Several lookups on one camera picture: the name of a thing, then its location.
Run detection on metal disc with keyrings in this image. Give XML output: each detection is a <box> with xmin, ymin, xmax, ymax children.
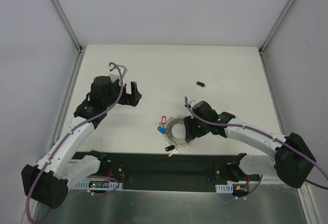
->
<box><xmin>164</xmin><ymin>115</ymin><xmax>192</xmax><ymax>149</ymax></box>

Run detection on black key fob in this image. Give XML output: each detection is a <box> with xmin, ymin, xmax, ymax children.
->
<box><xmin>165</xmin><ymin>145</ymin><xmax>178</xmax><ymax>157</ymax></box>
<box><xmin>196</xmin><ymin>82</ymin><xmax>206</xmax><ymax>88</ymax></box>

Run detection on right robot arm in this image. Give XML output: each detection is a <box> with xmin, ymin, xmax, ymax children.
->
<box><xmin>183</xmin><ymin>100</ymin><xmax>316</xmax><ymax>189</ymax></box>

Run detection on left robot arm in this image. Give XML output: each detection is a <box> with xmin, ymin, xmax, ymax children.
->
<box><xmin>21</xmin><ymin>76</ymin><xmax>142</xmax><ymax>209</ymax></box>

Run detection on red key tag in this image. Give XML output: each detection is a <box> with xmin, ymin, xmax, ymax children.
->
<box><xmin>160</xmin><ymin>115</ymin><xmax>167</xmax><ymax>125</ymax></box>

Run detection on blue key tag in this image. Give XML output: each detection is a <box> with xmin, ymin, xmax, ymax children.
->
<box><xmin>157</xmin><ymin>126</ymin><xmax>166</xmax><ymax>134</ymax></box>

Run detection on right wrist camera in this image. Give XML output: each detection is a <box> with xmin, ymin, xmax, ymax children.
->
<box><xmin>184</xmin><ymin>99</ymin><xmax>197</xmax><ymax>108</ymax></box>

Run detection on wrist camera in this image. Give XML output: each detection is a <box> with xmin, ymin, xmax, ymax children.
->
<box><xmin>184</xmin><ymin>99</ymin><xmax>197</xmax><ymax>108</ymax></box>
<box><xmin>109</xmin><ymin>64</ymin><xmax>128</xmax><ymax>83</ymax></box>

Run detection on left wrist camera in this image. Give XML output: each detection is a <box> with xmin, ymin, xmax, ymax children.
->
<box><xmin>109</xmin><ymin>64</ymin><xmax>128</xmax><ymax>83</ymax></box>

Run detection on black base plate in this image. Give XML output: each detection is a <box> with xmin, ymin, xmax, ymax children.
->
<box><xmin>104</xmin><ymin>153</ymin><xmax>260</xmax><ymax>192</ymax></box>

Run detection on right cable duct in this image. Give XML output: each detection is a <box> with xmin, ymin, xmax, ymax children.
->
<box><xmin>215</xmin><ymin>184</ymin><xmax>234</xmax><ymax>194</ymax></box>

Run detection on cable duct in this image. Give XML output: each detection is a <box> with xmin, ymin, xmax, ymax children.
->
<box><xmin>71</xmin><ymin>179</ymin><xmax>123</xmax><ymax>191</ymax></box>
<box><xmin>215</xmin><ymin>184</ymin><xmax>234</xmax><ymax>194</ymax></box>

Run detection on left cable duct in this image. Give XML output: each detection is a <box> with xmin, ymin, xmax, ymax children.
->
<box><xmin>71</xmin><ymin>179</ymin><xmax>123</xmax><ymax>191</ymax></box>

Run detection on left aluminium frame post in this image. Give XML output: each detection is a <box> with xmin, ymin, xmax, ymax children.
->
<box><xmin>50</xmin><ymin>0</ymin><xmax>84</xmax><ymax>54</ymax></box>

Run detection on aluminium frame post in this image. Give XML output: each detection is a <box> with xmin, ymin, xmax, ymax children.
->
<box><xmin>50</xmin><ymin>0</ymin><xmax>84</xmax><ymax>54</ymax></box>
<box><xmin>258</xmin><ymin>0</ymin><xmax>311</xmax><ymax>55</ymax></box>

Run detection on right aluminium frame post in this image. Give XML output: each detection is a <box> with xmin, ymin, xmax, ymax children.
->
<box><xmin>258</xmin><ymin>0</ymin><xmax>311</xmax><ymax>55</ymax></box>

